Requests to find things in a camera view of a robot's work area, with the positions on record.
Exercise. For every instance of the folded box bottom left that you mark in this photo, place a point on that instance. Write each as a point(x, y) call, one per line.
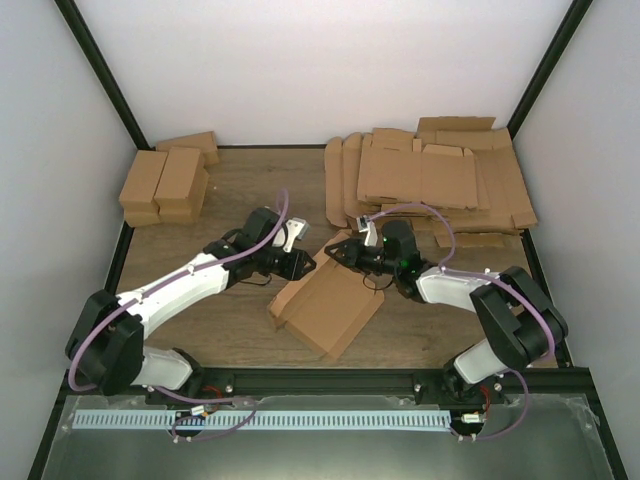
point(136, 219)

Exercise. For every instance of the brown cardboard box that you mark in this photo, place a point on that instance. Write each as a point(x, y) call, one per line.
point(328, 308)

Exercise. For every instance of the light blue slotted cable duct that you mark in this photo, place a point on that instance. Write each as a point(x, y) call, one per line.
point(393, 420)

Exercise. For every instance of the folded box bottom right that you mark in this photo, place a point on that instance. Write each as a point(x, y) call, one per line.
point(190, 212)

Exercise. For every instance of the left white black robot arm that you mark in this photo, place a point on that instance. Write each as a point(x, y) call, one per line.
point(107, 348)

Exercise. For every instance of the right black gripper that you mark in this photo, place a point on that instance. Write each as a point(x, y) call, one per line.
point(352, 259)

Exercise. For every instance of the folded box top left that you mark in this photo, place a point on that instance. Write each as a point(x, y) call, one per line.
point(138, 192)

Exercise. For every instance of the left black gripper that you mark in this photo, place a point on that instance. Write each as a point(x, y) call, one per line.
point(299, 259)

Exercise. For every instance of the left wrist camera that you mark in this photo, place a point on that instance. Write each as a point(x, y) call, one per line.
point(294, 229)

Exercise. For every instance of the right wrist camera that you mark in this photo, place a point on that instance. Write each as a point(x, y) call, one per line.
point(366, 227)

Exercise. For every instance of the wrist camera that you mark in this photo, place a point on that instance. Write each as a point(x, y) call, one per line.
point(366, 227)
point(294, 229)

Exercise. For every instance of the top flat cardboard sheet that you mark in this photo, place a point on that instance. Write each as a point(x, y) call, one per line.
point(439, 176)

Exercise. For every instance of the folded box top right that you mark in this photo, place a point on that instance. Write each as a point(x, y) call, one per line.
point(176, 183)

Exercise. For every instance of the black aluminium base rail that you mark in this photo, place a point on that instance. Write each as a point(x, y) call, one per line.
point(426, 386)

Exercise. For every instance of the black frame post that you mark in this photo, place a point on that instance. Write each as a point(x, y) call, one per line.
point(561, 39)
point(89, 47)

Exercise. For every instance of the folded box at back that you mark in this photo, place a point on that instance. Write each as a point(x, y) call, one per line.
point(206, 142)

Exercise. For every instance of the stack of flat cardboard sheets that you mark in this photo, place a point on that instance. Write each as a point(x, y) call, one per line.
point(505, 206)

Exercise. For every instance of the right black frame post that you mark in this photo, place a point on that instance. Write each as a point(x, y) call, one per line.
point(561, 39)

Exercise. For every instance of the left black frame post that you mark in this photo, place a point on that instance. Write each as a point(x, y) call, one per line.
point(89, 47)

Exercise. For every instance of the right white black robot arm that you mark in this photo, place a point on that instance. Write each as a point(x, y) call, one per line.
point(520, 322)

